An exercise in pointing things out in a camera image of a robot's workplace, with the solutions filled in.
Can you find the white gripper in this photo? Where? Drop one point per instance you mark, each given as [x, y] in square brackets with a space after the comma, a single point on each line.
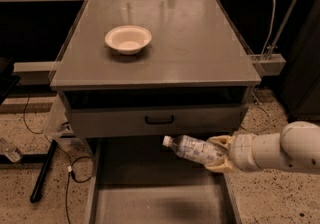
[242, 152]

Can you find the clear plastic water bottle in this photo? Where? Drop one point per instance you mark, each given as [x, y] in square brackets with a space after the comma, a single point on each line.
[195, 150]

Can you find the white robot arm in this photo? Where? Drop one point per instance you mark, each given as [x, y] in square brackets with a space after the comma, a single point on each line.
[295, 149]

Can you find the open grey middle drawer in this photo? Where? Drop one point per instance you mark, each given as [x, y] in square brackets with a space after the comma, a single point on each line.
[136, 180]

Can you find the grey drawer cabinet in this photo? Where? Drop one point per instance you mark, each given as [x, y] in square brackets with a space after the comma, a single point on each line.
[193, 59]

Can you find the white paper bowl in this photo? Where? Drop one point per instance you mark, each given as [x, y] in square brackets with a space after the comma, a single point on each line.
[128, 39]

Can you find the black metal floor bar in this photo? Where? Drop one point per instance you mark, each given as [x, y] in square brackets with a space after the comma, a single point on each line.
[36, 193]

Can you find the clear plastic floor object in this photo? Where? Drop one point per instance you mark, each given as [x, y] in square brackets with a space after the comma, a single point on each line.
[10, 151]

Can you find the black object at left edge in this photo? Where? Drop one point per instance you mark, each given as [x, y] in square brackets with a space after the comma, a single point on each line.
[7, 78]

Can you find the grey upper drawer black handle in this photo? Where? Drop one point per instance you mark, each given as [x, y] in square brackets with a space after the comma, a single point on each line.
[127, 122]

